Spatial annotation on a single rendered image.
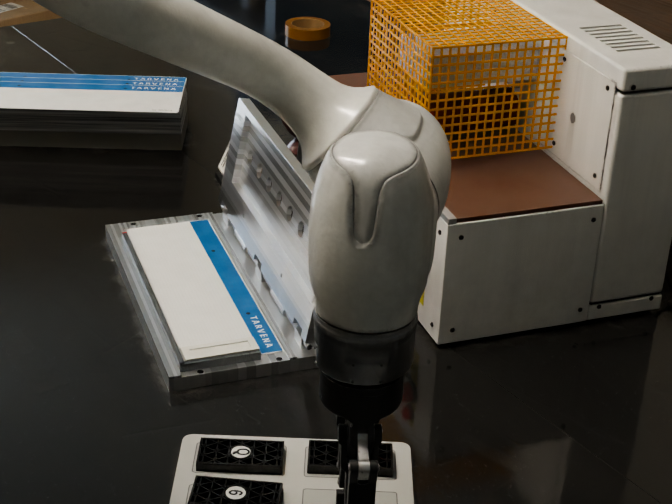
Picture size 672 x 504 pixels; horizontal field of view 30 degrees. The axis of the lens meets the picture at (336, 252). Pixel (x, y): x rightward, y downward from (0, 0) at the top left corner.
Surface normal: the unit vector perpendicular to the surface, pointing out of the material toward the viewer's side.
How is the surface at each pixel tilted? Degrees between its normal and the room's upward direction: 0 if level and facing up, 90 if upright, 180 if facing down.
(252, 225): 79
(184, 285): 0
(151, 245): 0
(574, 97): 90
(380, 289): 91
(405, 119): 30
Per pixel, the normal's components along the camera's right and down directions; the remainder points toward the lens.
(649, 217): 0.33, 0.45
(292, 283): -0.92, -0.05
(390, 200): 0.26, 0.26
